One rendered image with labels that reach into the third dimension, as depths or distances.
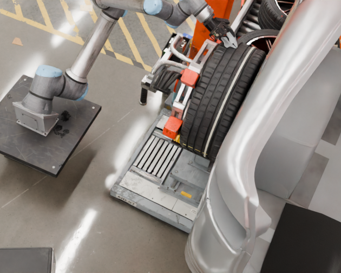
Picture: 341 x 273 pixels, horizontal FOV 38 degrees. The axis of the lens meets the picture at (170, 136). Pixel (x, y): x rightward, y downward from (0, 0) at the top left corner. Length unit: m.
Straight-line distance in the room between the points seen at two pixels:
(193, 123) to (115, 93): 1.41
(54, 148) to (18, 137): 0.24
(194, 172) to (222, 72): 0.94
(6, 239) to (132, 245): 0.77
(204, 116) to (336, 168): 0.70
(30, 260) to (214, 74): 1.38
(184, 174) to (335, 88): 1.25
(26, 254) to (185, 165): 1.13
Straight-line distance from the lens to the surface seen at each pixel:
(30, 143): 3.24
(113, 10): 3.05
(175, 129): 2.58
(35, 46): 4.20
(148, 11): 2.52
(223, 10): 2.95
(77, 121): 3.31
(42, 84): 3.12
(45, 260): 2.82
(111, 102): 3.80
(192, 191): 3.26
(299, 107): 2.30
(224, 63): 2.53
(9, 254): 2.86
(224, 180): 1.62
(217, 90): 2.48
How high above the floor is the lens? 2.95
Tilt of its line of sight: 54 degrees down
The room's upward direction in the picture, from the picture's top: 12 degrees clockwise
